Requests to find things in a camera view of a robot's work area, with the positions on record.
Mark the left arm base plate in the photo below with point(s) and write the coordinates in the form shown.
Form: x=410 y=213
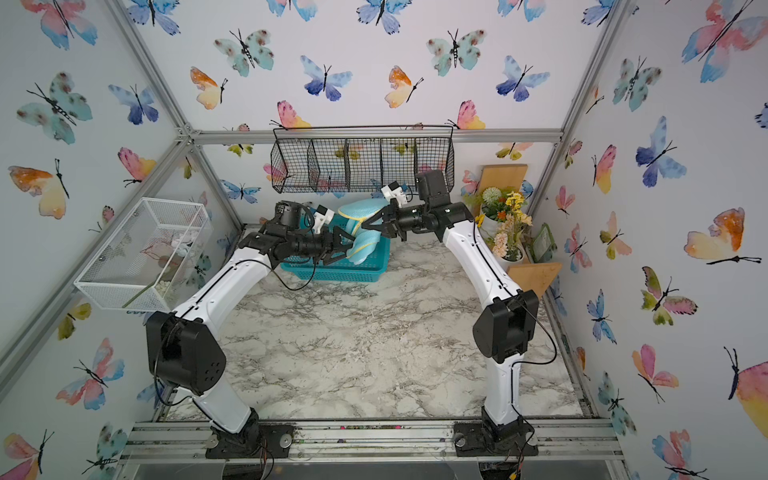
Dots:
x=249 y=443

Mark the wooden shelf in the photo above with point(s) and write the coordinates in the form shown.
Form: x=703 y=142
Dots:
x=537 y=277

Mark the white mesh wall box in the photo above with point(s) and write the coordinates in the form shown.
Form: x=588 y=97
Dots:
x=148 y=262

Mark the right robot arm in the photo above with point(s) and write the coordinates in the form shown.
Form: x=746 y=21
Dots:
x=508 y=318

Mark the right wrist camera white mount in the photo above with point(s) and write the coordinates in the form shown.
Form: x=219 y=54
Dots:
x=394 y=191

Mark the small white flower pot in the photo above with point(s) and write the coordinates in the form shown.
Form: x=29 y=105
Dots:
x=507 y=239

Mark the teal mesh laundry bag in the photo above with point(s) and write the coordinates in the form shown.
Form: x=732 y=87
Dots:
x=355 y=213

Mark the large white flower pot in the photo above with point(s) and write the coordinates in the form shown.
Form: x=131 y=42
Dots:
x=492 y=200

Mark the teal plastic basket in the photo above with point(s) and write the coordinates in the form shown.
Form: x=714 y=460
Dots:
x=368 y=271

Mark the green framed small sign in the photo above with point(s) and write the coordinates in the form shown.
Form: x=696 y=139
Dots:
x=543 y=246

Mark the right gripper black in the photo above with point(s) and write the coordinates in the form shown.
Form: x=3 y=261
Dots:
x=393 y=220

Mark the aluminium front rail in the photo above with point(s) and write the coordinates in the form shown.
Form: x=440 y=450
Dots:
x=337 y=441

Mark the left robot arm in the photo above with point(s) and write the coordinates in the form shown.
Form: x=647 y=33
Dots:
x=183 y=345

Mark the black wire wall basket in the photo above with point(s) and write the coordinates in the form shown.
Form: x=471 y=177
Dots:
x=359 y=159

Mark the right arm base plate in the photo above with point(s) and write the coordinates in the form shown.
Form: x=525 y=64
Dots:
x=495 y=441

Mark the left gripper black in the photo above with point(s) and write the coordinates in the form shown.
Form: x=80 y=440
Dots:
x=327 y=246

